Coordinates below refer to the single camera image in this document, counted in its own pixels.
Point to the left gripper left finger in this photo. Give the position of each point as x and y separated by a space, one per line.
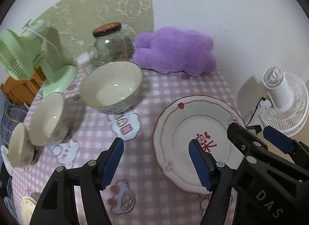
57 202

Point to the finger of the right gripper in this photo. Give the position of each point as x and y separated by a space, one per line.
284 143
246 143

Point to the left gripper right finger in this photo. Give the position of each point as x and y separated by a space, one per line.
217 178

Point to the white red-rimmed plate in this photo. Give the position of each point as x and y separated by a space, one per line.
203 118

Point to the large blue floral bowl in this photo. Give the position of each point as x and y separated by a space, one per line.
21 151

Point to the medium blue floral bowl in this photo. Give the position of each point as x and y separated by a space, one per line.
48 123

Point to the small blue floral bowl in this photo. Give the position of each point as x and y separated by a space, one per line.
113 87

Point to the white standing fan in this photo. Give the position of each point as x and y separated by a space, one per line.
288 95

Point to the large yellow floral plate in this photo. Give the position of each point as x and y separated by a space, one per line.
27 207

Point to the pink checkered tablecloth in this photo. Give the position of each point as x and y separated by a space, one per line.
139 193

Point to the blue plaid bedding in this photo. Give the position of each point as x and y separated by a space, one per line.
11 115

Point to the purple plush toy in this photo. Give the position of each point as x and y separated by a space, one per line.
171 50

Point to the green desk fan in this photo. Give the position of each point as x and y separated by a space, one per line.
22 54

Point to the glass jar black lid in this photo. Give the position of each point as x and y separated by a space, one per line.
114 42

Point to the wooden bed frame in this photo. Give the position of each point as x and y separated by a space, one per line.
23 91

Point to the green patterned wall cloth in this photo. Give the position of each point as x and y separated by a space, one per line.
74 20

